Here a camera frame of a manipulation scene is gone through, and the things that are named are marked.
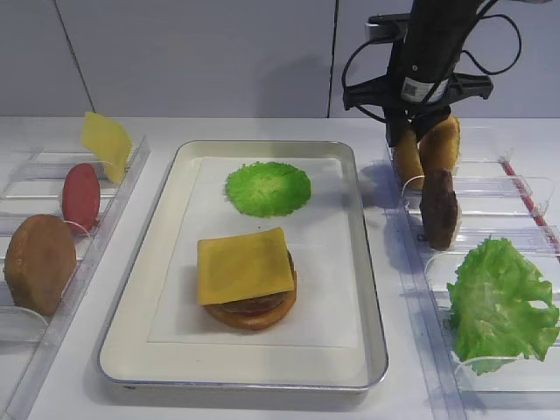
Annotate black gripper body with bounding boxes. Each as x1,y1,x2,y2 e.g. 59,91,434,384
343,73,493,116

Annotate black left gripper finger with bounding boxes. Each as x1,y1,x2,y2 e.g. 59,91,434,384
384,111,414,147

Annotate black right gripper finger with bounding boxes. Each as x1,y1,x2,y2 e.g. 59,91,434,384
415,105,451,142

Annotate sesame top bun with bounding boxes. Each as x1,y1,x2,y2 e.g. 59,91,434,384
419,115,461,175

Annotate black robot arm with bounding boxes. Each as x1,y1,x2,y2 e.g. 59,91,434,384
342,0,494,147

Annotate brown meat patty in rack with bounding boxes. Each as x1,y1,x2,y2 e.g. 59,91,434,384
420,169,459,251

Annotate round lettuce on tray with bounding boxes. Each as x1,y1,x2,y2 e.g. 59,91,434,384
225,162,312,218

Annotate cheese slice on burger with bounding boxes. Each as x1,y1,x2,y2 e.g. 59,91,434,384
197,227,293,305

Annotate leaf lettuce in rack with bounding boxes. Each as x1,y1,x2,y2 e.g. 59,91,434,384
447,238,559,375

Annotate meat patty on burger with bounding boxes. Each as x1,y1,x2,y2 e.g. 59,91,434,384
224,252,295,312

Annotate yellow cheese slice in rack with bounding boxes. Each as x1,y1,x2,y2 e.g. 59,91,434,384
80,112,132,184

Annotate red tomato slice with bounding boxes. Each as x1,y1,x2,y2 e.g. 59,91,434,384
61,163,101,235

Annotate clear right food rack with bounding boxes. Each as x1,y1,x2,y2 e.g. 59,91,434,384
388,126,559,419

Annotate clear food rack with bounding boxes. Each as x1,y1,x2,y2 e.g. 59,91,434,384
388,126,559,419
1,140,150,419

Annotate white paper liner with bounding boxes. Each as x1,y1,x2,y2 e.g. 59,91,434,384
149,157,360,348

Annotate bottom bun on tray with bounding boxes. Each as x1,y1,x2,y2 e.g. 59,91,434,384
204,270,298,331

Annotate white metal tray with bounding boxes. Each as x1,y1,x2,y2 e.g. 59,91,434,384
98,140,389,393

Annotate clear left food rack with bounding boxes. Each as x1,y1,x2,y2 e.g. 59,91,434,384
1,140,150,419

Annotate brown bun slice left rack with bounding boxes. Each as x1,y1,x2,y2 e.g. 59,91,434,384
3,214,77,317

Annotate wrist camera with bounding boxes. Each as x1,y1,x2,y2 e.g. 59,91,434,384
365,13,410,44

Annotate black cable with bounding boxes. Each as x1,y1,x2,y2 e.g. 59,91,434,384
339,0,522,126

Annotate red rail strip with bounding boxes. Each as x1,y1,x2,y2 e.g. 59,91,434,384
500,160,559,259

